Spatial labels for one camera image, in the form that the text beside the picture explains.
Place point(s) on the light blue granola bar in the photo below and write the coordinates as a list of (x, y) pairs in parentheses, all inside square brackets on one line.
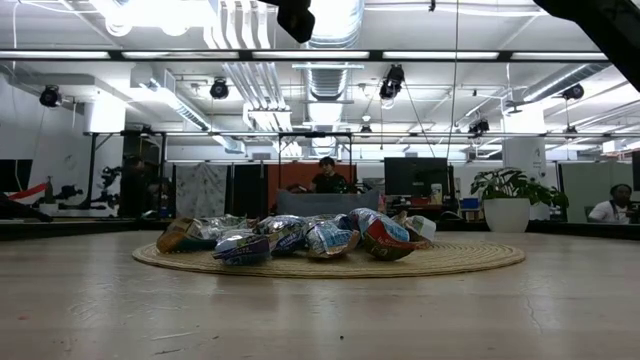
[(285, 235), (330, 240)]

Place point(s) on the red green granola bar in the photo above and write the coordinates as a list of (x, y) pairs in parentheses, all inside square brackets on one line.
[(385, 245)]

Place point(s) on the dark blue yellow granola bar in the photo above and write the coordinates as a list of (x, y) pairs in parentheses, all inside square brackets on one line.
[(242, 250)]

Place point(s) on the pale silver granola bar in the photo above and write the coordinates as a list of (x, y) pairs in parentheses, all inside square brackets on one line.
[(424, 226)]

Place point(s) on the orange teal granola bar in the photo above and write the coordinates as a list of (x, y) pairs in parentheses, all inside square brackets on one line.
[(180, 242)]

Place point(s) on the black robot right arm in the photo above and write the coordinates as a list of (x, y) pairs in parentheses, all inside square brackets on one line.
[(610, 35)]

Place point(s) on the person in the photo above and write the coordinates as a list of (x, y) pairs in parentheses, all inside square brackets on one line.
[(612, 210), (327, 182), (135, 190)]

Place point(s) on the grey plastic bin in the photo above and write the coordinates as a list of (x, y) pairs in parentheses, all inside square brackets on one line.
[(325, 204)]

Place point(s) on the orange partition panel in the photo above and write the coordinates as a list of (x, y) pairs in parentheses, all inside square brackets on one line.
[(290, 177)]

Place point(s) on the black partition panel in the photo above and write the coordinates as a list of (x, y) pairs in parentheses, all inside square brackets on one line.
[(248, 190)]

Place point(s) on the black computer monitor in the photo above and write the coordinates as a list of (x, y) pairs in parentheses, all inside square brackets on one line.
[(415, 175), (15, 175), (636, 170)]

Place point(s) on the white container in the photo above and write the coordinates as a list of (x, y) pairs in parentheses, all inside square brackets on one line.
[(436, 194)]

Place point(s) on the grey patterned panel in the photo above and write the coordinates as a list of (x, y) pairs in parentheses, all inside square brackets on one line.
[(200, 190)]

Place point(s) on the black ceiling spotlight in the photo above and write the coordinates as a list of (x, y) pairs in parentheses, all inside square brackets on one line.
[(50, 96), (572, 92), (219, 89), (392, 82), (479, 126)]

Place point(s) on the round woven straw placemat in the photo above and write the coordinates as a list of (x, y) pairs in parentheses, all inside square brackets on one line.
[(450, 257)]

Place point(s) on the small blue box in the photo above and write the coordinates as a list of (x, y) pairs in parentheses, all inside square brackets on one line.
[(470, 203)]

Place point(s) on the potted plant white pot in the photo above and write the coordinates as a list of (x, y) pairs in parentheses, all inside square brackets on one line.
[(506, 215)]

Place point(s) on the grey partition panel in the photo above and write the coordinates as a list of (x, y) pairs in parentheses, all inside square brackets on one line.
[(585, 190)]

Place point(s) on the dark bottle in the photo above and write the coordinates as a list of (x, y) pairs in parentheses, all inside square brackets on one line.
[(48, 190)]

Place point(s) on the small white pot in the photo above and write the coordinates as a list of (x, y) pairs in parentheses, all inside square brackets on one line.
[(48, 209)]

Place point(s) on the black metal rig frame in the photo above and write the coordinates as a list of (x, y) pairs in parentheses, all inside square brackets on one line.
[(315, 134), (93, 165)]

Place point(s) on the silver ventilation duct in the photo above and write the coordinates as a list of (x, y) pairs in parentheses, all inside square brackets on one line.
[(327, 85)]

